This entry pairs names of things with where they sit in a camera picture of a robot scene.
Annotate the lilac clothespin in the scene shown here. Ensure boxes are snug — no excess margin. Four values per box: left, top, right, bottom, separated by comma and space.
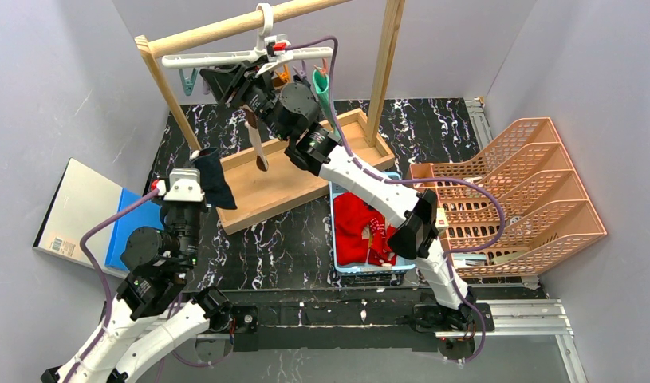
293, 60, 309, 83

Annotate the mint green patterned sock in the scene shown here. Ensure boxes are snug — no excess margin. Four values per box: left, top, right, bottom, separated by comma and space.
311, 69, 336, 131

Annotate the coral clothespin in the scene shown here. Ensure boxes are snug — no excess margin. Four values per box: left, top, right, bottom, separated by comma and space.
314, 58, 329, 77

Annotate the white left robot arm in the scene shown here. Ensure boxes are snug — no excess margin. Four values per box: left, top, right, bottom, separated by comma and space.
41, 201, 233, 382

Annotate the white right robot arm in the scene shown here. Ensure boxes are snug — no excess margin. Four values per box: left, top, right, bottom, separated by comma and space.
199, 64, 468, 310

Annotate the white plastic clip hanger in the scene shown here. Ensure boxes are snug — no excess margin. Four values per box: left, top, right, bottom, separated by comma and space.
151, 1, 339, 69

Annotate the beige brown sock left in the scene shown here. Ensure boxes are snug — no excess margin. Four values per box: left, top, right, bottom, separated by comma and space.
242, 105, 269, 172

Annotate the teal clothespin far left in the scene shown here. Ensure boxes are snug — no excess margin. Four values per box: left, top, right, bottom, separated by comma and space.
179, 68, 199, 97

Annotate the orange clothespin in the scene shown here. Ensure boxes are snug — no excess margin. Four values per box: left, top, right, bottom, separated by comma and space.
272, 65, 291, 87

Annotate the wooden drying rack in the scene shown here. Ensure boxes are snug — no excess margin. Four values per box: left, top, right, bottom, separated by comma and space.
135, 1, 404, 234

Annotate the light blue perforated basket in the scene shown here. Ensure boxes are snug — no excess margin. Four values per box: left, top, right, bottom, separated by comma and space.
329, 182, 415, 276

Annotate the red sock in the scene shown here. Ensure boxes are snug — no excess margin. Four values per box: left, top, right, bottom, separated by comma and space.
333, 192, 398, 266

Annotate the peach plastic desk organizer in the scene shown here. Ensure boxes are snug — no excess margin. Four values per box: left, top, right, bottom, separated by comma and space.
409, 117, 607, 278

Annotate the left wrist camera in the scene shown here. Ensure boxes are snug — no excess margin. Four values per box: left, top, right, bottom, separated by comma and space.
151, 168, 204, 203

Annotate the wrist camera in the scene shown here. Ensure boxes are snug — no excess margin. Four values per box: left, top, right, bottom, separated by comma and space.
151, 168, 204, 203
254, 34, 293, 77

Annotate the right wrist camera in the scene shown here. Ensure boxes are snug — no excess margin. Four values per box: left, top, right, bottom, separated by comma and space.
254, 34, 293, 77

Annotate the grey metal rail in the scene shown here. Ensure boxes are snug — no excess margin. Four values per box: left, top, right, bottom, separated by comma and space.
465, 97, 494, 150

